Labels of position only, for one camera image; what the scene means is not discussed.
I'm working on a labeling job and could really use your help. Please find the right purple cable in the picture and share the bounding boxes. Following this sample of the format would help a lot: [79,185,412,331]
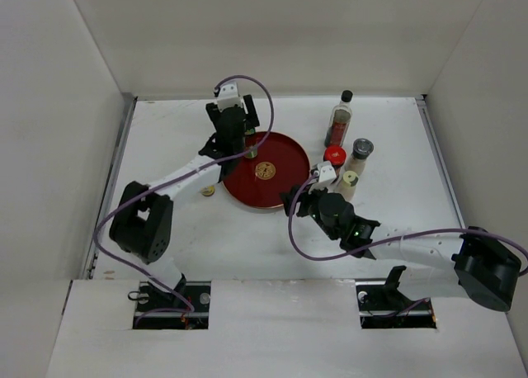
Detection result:
[287,173,528,318]

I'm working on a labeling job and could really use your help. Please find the red round tray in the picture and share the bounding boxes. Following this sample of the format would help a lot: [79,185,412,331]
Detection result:
[224,132,311,209]

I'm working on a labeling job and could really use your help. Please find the yellow label small bottle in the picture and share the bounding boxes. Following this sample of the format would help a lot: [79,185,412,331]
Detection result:
[200,186,215,197]

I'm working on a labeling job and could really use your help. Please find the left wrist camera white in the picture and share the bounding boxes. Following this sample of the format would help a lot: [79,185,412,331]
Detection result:
[214,80,243,111]

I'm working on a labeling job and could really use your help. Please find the red lid sauce jar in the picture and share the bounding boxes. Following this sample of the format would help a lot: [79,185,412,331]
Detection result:
[323,145,347,167]

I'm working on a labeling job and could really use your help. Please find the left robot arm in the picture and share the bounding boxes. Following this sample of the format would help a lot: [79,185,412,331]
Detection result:
[109,87,260,311]

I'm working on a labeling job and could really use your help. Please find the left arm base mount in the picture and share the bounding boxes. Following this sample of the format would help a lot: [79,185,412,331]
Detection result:
[127,279,212,330]

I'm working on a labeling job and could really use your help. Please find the tall dark vinegar bottle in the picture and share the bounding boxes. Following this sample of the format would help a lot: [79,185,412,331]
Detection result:
[324,90,353,147]

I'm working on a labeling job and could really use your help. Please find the grey lid salt grinder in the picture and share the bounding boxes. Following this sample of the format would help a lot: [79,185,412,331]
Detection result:
[344,138,374,177]

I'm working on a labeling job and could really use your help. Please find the green lid spice shaker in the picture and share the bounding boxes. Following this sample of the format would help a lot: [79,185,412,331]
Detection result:
[335,171,359,201]

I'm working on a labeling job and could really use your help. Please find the purple cable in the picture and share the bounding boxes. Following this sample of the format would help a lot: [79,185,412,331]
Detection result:
[287,173,528,318]
[93,74,275,328]

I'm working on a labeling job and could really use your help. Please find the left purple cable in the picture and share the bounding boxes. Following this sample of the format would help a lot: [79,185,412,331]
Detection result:
[93,74,275,328]

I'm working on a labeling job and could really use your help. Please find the green label chili sauce bottle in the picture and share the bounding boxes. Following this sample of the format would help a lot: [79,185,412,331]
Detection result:
[244,125,258,159]

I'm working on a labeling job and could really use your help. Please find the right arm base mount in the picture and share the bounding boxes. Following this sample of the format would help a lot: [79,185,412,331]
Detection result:
[356,266,436,329]

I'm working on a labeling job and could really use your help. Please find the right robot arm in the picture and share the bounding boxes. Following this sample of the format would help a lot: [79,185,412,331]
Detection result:
[280,186,526,312]

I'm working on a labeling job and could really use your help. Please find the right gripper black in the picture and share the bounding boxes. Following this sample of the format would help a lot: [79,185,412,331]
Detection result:
[280,179,339,240]

